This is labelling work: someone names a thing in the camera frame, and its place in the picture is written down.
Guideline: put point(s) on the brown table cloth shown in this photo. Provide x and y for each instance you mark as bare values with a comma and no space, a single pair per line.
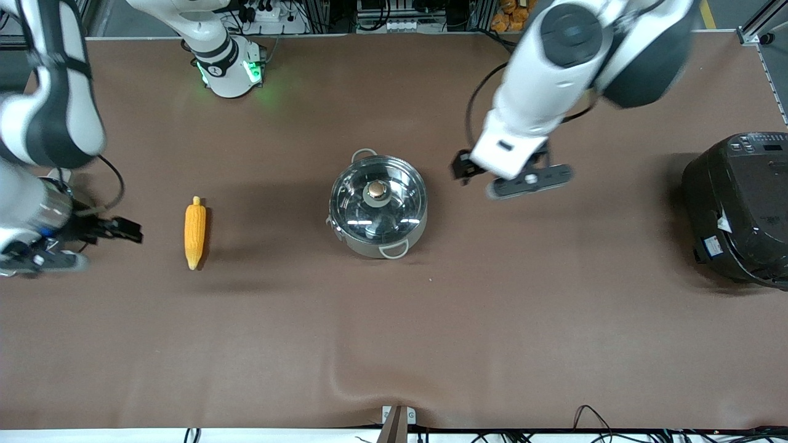
431,332

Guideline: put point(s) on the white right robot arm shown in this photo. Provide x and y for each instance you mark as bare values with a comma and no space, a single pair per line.
55,61

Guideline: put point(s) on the black rice cooker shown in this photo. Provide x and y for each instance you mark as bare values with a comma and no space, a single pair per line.
745,209

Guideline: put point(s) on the glass pot lid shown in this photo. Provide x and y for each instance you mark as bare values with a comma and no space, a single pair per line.
377,192

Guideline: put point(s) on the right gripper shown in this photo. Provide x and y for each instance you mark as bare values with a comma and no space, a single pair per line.
82,228

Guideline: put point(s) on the white power strip with plugs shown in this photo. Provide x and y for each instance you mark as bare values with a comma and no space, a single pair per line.
271,15

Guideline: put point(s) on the yellow corn cob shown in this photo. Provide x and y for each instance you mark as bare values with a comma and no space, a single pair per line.
195,234

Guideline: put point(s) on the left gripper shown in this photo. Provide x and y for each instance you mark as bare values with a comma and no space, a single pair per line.
463,167

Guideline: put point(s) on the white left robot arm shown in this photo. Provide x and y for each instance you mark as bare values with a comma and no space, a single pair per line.
566,37

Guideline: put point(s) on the grey mounting bracket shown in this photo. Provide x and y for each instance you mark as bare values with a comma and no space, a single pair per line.
411,417

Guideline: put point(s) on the stainless steel pot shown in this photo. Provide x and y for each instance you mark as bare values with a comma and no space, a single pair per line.
369,250

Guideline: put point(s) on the aluminium frame profile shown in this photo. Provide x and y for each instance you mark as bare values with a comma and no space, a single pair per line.
754,31
92,15

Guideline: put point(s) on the bag of orange items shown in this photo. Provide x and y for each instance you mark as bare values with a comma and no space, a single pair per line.
508,21

